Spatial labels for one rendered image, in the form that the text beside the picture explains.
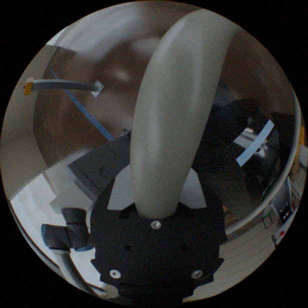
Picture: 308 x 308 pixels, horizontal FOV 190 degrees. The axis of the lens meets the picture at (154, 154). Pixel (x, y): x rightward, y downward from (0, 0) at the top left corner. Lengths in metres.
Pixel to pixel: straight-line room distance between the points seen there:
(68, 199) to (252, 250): 5.77
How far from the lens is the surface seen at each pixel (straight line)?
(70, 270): 0.66
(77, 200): 0.64
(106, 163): 0.75
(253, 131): 0.51
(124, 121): 1.24
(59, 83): 1.18
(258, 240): 5.61
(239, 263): 5.69
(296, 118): 0.41
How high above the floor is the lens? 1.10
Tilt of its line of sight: 66 degrees down
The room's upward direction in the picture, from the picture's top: 152 degrees counter-clockwise
